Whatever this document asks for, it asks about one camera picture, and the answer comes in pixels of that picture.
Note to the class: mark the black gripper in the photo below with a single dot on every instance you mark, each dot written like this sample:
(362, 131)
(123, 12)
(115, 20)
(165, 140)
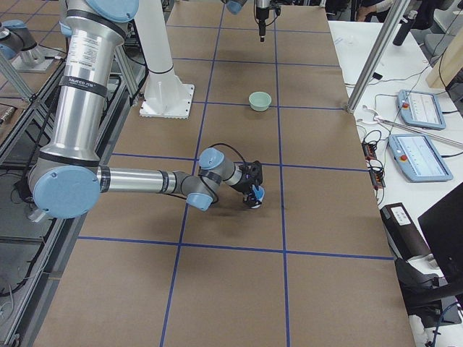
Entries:
(261, 14)
(241, 186)

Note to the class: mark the light blue plastic cup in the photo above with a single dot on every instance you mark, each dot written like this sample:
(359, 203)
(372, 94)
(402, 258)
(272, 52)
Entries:
(259, 195)

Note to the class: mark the pale green ceramic bowl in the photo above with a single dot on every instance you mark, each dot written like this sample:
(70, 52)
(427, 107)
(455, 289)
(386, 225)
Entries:
(259, 101)

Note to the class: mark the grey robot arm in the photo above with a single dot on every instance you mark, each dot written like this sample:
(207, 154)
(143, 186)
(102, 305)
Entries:
(68, 178)
(235, 6)

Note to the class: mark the brown paper table cover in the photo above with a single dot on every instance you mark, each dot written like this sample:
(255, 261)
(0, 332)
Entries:
(310, 267)

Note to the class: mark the black orange electronics box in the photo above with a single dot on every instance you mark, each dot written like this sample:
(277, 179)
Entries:
(374, 165)

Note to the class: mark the lower blue teach pendant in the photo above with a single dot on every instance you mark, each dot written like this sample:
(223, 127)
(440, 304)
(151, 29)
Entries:
(417, 158)

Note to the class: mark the blue teach pendant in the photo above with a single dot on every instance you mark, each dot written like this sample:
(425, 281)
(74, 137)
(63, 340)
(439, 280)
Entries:
(420, 109)
(417, 158)

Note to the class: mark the upper blue teach pendant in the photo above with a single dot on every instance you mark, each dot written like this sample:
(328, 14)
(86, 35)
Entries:
(420, 109)

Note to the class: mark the black monitor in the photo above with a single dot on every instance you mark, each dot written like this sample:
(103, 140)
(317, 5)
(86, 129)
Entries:
(441, 226)

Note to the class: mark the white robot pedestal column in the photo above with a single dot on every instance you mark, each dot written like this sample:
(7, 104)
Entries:
(151, 28)

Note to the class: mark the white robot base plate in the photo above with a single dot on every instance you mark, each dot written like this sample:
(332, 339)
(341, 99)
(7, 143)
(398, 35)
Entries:
(171, 102)

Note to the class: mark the aluminium frame post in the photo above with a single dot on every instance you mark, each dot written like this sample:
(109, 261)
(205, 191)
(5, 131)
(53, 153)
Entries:
(379, 46)

